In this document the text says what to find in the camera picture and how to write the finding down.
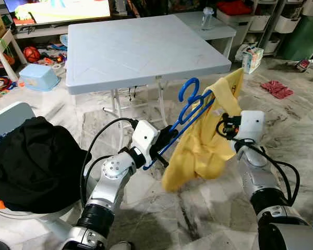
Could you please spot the white storage shelf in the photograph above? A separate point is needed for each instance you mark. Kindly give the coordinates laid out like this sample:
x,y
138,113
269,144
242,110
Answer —
x,y
261,23

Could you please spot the small white side table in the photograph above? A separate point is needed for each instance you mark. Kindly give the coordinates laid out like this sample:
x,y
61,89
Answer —
x,y
227,32

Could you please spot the clear plastic water bottle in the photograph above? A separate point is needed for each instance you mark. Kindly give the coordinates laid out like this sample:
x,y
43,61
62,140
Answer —
x,y
207,18

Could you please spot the black garment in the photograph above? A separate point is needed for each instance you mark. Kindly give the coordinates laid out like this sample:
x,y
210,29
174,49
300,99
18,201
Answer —
x,y
34,166

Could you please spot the white shelf table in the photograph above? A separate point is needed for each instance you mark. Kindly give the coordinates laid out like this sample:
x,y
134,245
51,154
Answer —
x,y
8,52

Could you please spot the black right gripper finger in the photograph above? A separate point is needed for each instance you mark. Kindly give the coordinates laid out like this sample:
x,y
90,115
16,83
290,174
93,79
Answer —
x,y
223,129

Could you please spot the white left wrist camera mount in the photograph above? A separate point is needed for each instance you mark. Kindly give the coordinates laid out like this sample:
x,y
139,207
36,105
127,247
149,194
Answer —
x,y
144,138

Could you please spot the printed tissue pack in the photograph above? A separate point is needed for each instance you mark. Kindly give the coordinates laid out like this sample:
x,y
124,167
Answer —
x,y
253,58

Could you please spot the yellow shirt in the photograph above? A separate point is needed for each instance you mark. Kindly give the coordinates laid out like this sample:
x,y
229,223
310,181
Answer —
x,y
203,148

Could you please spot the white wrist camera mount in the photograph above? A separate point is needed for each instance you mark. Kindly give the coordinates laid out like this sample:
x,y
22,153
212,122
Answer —
x,y
144,138
250,125

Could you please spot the white folding table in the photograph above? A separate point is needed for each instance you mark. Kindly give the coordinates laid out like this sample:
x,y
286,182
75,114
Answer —
x,y
141,52

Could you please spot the blue plastic hanger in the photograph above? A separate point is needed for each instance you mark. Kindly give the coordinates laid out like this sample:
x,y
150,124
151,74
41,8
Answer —
x,y
190,80

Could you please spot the red folded cloth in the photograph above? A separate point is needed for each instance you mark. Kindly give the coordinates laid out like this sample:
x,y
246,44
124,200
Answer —
x,y
235,8

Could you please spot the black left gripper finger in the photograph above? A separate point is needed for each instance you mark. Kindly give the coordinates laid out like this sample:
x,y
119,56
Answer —
x,y
169,136

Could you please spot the orange ball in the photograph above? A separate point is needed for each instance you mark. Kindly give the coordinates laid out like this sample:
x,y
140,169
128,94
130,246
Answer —
x,y
31,54

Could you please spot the colourful toy rings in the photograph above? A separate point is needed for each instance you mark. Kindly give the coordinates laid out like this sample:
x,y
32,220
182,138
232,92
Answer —
x,y
2,84

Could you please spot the white tv stand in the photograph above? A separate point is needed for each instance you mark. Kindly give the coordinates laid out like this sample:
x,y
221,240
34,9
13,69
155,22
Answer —
x,y
41,32

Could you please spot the light blue plastic basin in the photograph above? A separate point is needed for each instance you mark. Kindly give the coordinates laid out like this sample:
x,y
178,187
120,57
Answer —
x,y
39,78

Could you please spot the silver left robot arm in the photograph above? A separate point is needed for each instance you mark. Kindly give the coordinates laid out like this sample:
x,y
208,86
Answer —
x,y
107,187

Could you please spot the red floor cloth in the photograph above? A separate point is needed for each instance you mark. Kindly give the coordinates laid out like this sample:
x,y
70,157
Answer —
x,y
276,89

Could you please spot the television screen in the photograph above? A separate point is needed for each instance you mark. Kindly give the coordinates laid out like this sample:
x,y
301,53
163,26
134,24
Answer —
x,y
57,10

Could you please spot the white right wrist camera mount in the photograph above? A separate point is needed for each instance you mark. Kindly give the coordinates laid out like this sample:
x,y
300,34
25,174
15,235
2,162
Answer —
x,y
250,125

